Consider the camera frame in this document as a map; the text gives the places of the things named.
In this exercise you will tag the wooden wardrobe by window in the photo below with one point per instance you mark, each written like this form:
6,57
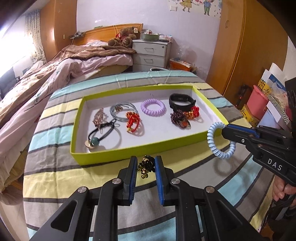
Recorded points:
57,23

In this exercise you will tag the red knotted bracelet gold beads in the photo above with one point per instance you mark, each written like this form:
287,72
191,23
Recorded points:
192,114

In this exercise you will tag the green basin on nightstand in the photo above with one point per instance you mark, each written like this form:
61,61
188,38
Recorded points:
149,37

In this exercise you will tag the stack of orange books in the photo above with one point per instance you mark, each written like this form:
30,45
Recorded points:
180,65

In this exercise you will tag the white waste bin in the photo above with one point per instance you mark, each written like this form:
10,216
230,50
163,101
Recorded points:
158,69

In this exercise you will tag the white blue paper bag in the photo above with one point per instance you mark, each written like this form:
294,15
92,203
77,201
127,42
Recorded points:
272,82

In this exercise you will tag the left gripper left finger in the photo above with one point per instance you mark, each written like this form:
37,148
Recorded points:
92,212

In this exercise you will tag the wooden headboard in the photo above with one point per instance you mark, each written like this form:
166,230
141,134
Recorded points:
104,33

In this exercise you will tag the brown teddy bear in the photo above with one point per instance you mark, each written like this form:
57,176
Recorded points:
125,37

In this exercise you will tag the yellow cardboard box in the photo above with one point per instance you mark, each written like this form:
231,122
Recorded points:
253,121

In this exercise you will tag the black fitness band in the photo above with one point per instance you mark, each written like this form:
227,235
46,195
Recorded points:
182,102

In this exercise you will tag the wooden wardrobe right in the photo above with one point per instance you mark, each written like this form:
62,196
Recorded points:
249,40

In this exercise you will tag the lime green tray box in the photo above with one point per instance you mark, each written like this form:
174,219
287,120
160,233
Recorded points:
153,135

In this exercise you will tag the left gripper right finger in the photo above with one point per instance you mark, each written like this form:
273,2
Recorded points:
201,214

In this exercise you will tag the striped bedspread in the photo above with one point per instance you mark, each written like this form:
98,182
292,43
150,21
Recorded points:
52,175

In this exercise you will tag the pink plastic bucket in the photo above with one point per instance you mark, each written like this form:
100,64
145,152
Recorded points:
257,102

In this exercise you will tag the patterned curtain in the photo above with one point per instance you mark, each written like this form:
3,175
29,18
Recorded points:
33,30

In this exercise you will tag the black right camera box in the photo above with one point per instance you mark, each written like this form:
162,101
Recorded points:
290,86

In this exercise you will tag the black office chair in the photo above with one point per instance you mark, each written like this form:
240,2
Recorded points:
7,82

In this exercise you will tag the black hair tie teal bead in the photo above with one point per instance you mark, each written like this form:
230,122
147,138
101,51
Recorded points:
101,132

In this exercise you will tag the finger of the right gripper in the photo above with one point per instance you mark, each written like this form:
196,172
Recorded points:
246,141
235,132

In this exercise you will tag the white drawer nightstand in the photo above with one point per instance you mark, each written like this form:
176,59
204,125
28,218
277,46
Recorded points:
150,55

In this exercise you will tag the cartoon children wall sticker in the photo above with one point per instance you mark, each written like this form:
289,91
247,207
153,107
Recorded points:
211,8

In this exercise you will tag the pink brown duvet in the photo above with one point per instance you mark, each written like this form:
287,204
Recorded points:
23,105

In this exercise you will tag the person's right hand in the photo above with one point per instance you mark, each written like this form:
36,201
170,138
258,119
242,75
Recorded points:
280,189

